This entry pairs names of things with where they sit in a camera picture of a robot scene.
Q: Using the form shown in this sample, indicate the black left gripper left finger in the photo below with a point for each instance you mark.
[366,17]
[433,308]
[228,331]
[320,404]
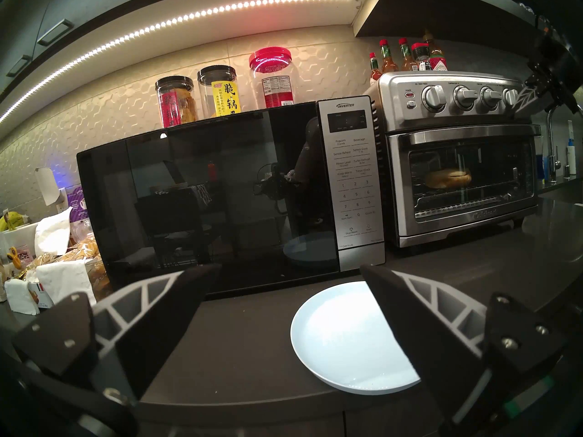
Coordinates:
[150,327]

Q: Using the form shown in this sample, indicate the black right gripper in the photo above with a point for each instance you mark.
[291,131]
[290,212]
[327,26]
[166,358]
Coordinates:
[551,63]

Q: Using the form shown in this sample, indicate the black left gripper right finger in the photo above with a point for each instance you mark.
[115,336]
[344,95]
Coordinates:
[428,340]

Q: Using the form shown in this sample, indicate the light blue plate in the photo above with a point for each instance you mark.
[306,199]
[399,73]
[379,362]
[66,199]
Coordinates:
[341,340]

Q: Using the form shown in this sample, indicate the toasted bagel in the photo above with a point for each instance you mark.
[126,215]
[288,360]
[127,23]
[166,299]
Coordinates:
[448,179]

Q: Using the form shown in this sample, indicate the silver oven knob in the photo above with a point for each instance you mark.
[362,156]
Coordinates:
[510,97]
[433,98]
[465,98]
[491,98]

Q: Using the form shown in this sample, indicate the stainless steel toaster oven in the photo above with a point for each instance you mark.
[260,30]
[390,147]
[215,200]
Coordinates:
[396,94]

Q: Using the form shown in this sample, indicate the chrome gooseneck faucet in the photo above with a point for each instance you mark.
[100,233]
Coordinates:
[552,158]

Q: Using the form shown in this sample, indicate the white bottle blue cap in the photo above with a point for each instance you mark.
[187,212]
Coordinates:
[571,156]

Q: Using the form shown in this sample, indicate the white paper napkin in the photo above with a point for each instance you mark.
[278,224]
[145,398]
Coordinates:
[66,279]

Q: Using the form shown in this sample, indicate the clear bag of bread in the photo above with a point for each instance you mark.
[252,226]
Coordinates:
[84,251]

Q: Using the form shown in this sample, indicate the large orange Tabasco bottle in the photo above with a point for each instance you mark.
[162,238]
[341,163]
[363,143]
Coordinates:
[437,60]

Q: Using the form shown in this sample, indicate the white paper bag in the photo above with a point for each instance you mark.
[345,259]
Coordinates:
[52,231]

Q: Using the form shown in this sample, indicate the purple snack packet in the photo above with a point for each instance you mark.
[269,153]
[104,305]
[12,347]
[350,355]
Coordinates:
[77,204]

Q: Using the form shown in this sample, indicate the green neck sauce bottle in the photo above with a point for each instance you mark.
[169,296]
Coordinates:
[405,56]

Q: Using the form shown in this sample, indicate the white paper roll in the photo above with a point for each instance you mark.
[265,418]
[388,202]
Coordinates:
[48,185]

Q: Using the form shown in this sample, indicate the yellow bananas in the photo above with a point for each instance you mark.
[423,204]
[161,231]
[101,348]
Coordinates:
[10,220]

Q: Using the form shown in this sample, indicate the black silver microwave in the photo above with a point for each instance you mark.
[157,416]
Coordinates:
[355,167]

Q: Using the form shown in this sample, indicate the red label snack jar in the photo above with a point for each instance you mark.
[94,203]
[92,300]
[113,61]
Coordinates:
[175,104]

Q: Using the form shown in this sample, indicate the yellow label snack jar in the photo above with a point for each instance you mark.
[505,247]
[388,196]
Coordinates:
[221,94]

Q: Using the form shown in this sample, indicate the red lid clear snack jar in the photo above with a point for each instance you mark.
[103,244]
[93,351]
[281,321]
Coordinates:
[273,81]

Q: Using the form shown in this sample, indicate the LED light strip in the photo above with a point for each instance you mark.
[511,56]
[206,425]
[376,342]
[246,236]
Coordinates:
[159,24]

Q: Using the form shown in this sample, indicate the dark wall shelf unit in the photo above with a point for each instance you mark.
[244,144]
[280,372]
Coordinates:
[432,8]

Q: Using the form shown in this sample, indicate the grey wall cabinet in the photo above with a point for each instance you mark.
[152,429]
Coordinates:
[45,12]

